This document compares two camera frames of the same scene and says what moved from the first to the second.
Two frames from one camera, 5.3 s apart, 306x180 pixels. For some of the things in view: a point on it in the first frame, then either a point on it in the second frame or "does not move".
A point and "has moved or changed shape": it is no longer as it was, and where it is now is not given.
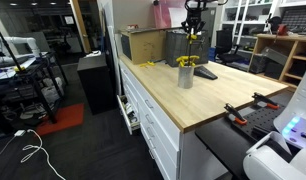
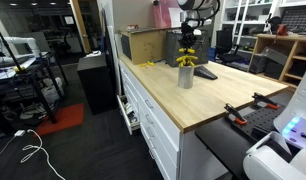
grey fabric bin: [177, 45] does not move
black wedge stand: [204, 72] does not move
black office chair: [225, 51] does not move
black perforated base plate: [260, 120] does not move
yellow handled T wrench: [190, 37] has moved or changed shape
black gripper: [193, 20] to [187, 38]
